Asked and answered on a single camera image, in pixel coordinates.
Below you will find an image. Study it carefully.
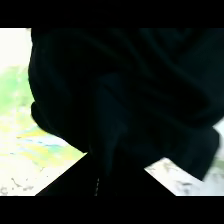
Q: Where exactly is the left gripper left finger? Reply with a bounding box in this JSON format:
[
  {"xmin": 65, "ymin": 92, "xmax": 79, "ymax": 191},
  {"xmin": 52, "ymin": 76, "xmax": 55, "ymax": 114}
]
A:
[{"xmin": 35, "ymin": 152, "xmax": 99, "ymax": 197}]

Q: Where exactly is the black garment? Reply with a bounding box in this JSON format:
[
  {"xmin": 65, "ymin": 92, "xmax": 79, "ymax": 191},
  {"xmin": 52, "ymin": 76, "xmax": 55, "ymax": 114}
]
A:
[{"xmin": 27, "ymin": 27, "xmax": 224, "ymax": 183}]

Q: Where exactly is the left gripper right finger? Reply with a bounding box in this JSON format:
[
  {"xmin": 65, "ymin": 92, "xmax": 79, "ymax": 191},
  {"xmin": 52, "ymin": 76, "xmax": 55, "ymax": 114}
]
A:
[{"xmin": 97, "ymin": 156, "xmax": 177, "ymax": 197}]

